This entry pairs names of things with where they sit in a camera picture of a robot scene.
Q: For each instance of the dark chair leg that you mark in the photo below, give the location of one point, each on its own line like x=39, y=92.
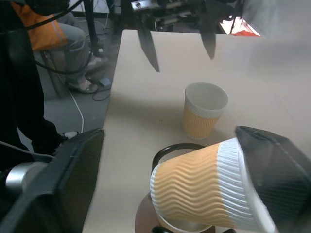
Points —
x=54, y=75

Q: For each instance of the seated person in orange vest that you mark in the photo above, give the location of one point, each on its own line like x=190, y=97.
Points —
x=73, y=43

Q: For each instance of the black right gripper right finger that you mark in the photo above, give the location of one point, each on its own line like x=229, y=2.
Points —
x=279, y=170

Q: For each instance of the red and white object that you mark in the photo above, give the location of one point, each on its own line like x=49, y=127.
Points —
x=239, y=30

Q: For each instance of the orange white ripple paper cup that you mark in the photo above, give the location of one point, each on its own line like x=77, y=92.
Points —
x=199, y=121
x=194, y=184

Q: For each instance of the silver robot body joint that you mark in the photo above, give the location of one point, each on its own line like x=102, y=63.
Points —
x=22, y=177

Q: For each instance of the black stand pole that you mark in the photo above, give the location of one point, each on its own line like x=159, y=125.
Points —
x=91, y=26

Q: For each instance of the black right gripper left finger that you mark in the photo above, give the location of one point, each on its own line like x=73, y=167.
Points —
x=60, y=184

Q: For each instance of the person in black trousers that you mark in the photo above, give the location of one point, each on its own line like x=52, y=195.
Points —
x=19, y=97

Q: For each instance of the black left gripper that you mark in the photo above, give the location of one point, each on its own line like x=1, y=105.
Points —
x=179, y=9

